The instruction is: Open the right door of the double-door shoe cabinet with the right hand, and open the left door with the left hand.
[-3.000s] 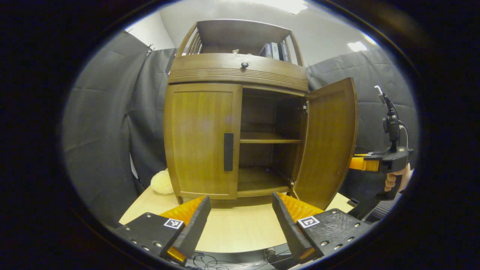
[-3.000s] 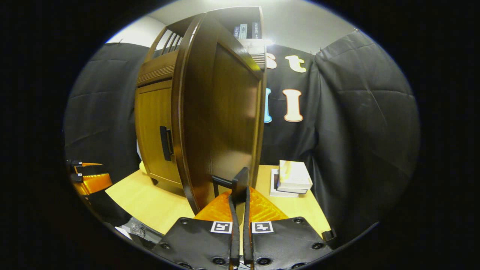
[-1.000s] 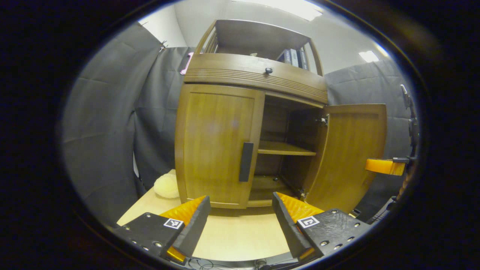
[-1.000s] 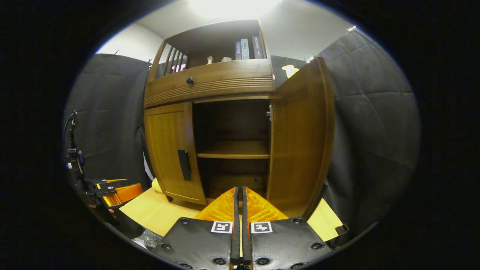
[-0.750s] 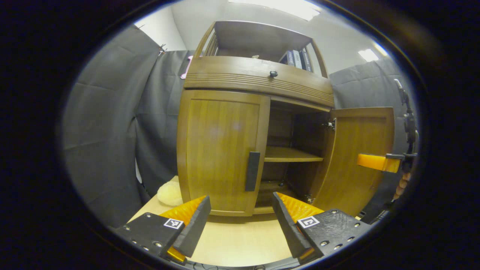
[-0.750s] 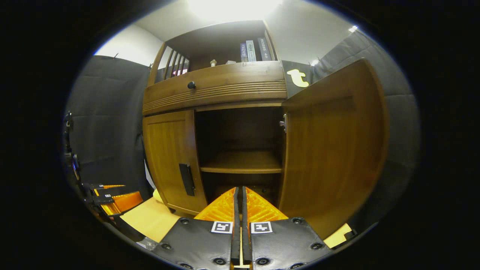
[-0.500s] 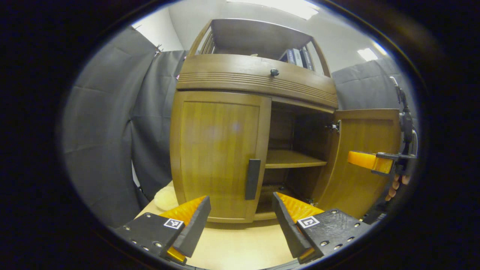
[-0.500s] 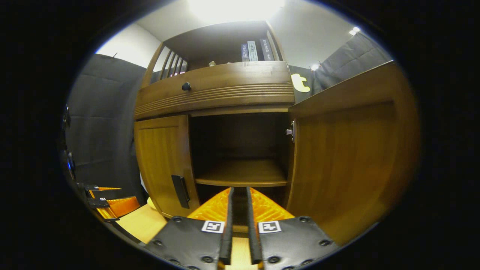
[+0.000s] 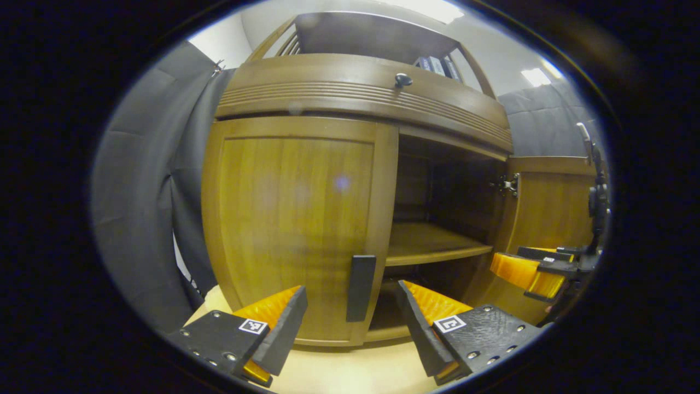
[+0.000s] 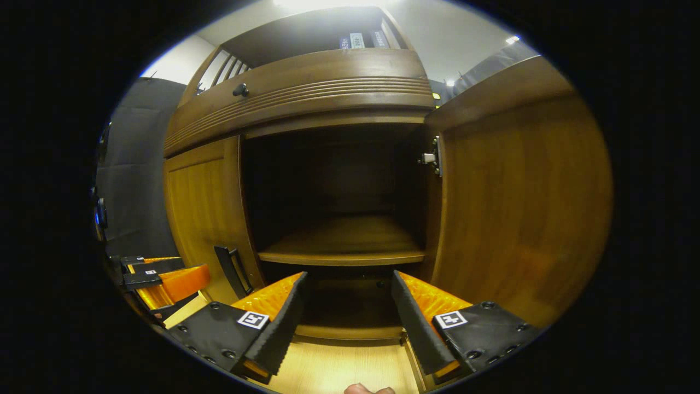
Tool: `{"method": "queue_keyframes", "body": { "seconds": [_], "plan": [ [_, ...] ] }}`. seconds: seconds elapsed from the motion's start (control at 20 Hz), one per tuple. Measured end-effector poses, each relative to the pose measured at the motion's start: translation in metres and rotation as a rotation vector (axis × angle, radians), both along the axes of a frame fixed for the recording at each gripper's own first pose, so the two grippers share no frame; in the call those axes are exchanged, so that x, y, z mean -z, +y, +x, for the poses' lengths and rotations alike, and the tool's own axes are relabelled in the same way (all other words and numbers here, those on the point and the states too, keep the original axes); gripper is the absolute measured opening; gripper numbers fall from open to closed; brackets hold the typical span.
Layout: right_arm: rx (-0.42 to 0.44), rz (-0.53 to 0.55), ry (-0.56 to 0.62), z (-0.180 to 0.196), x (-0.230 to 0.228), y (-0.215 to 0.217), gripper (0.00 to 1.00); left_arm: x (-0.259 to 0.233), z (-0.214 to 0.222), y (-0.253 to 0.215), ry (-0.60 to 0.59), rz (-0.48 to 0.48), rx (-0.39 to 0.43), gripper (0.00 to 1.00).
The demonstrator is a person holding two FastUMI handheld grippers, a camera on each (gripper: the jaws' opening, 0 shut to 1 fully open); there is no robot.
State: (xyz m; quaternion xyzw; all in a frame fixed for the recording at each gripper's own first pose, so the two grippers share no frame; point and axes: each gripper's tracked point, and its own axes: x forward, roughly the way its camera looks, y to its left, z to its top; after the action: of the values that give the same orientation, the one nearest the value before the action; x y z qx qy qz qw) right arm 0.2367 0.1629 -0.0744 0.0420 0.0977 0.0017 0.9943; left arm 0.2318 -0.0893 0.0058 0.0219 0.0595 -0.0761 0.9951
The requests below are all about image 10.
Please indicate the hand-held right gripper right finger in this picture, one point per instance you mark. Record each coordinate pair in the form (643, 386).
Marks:
(415, 328)

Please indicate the large ceiling light panel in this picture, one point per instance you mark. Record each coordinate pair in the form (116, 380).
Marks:
(328, 3)

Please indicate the wooden cabinet drawer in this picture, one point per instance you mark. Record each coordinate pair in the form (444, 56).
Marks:
(306, 96)

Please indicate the metal door hinge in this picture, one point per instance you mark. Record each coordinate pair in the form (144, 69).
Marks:
(433, 157)

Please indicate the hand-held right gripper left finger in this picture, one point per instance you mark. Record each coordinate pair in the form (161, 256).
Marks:
(279, 334)

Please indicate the wooden shoe cabinet door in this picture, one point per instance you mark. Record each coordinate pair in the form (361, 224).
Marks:
(202, 208)
(519, 208)

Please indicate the small ceiling light panel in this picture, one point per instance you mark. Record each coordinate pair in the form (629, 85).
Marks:
(512, 39)

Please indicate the wooden cabinet shelf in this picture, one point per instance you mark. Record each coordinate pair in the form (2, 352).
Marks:
(344, 246)

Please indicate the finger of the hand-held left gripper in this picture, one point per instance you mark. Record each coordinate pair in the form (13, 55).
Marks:
(180, 284)
(153, 265)

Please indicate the grey book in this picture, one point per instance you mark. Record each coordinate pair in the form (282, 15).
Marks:
(356, 40)

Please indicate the black drawer knob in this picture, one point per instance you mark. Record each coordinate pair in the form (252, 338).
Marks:
(240, 90)

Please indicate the wooden double-door shoe cabinet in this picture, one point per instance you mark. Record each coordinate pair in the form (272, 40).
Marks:
(328, 104)

